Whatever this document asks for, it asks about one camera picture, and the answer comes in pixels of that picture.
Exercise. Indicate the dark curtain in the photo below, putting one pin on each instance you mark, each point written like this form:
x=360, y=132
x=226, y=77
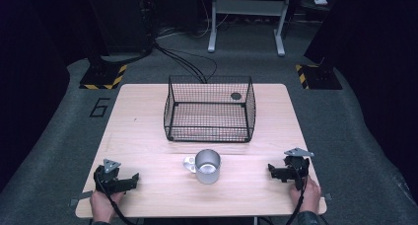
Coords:
x=378, y=54
x=29, y=54

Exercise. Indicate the silver metal cup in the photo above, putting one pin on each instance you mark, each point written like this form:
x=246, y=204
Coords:
x=207, y=169

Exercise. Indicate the white metal stand frame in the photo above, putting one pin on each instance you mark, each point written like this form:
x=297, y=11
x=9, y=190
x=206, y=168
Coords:
x=249, y=7

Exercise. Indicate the person's right hand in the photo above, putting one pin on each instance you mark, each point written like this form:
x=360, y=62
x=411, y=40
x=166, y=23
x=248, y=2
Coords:
x=309, y=195

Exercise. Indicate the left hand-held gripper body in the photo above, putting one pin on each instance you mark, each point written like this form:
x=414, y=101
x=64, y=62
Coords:
x=105, y=179

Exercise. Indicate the black stand with striped base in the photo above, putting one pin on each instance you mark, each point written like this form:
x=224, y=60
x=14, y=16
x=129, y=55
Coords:
x=103, y=74
x=318, y=76

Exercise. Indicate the black cabinet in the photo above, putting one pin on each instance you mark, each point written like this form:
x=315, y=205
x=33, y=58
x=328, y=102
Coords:
x=131, y=17

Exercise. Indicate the person's left hand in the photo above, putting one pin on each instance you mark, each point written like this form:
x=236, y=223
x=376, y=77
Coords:
x=104, y=205

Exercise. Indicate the grey table bracket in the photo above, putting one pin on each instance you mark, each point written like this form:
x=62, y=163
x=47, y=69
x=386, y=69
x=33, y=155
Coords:
x=327, y=196
x=80, y=198

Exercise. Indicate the small white box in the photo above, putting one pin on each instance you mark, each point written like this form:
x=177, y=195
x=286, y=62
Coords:
x=320, y=2

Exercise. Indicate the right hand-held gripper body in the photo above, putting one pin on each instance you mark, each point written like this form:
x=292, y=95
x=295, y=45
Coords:
x=297, y=167

